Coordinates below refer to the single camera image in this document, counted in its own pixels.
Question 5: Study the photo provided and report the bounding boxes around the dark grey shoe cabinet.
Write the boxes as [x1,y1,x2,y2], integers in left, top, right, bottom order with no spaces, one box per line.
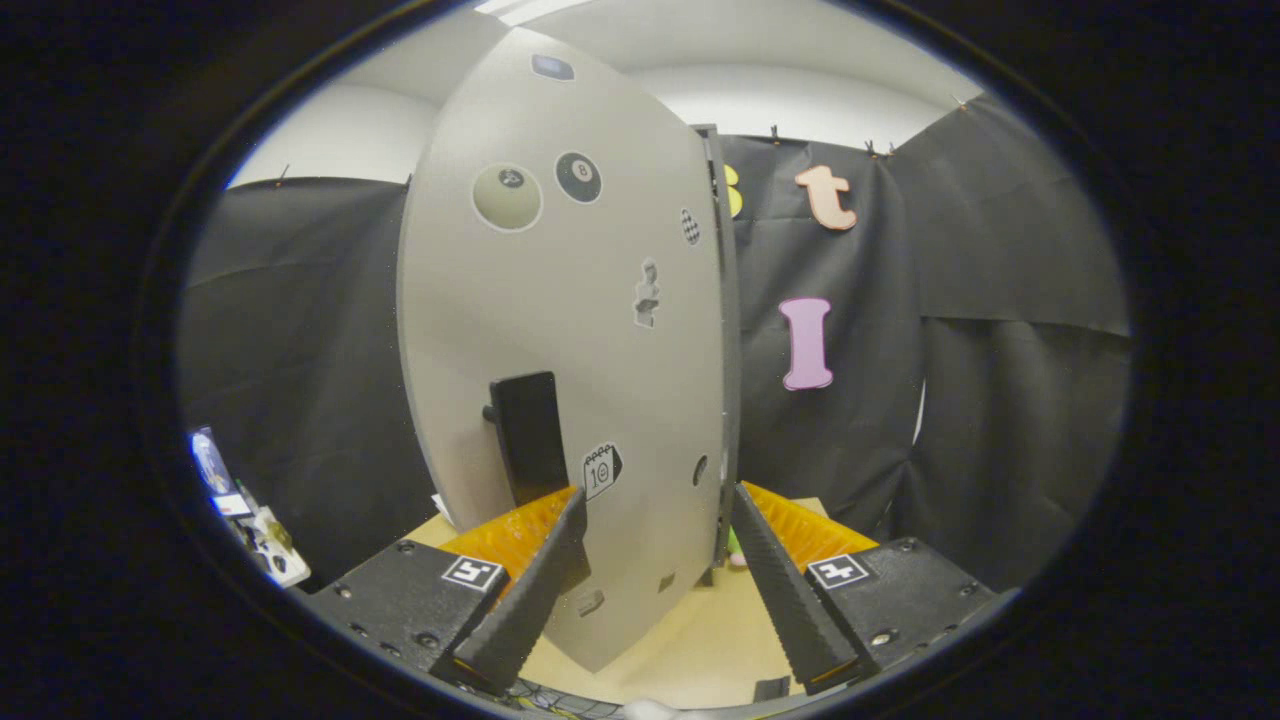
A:
[695,123,744,587]

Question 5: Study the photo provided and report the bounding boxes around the light grey shoe cabinet door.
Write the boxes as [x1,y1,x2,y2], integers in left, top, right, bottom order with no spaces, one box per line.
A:
[397,27,736,673]

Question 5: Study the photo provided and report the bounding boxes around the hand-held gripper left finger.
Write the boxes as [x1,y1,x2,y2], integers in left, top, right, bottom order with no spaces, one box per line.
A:
[300,486,589,696]

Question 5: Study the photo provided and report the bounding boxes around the blue printed item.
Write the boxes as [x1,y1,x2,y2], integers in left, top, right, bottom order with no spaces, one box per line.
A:
[190,427,251,518]

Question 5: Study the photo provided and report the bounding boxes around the white printed item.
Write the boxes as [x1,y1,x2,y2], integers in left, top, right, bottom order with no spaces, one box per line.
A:
[240,505,311,589]

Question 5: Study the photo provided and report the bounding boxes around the black cabinet door handle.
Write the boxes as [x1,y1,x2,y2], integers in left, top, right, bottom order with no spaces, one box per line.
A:
[483,371,570,508]

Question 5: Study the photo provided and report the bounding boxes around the long ceiling light panel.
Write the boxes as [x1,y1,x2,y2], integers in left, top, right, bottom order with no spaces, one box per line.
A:
[475,0,561,26]

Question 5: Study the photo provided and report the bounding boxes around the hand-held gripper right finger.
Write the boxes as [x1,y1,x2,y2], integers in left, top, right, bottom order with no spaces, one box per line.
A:
[730,481,1021,696]

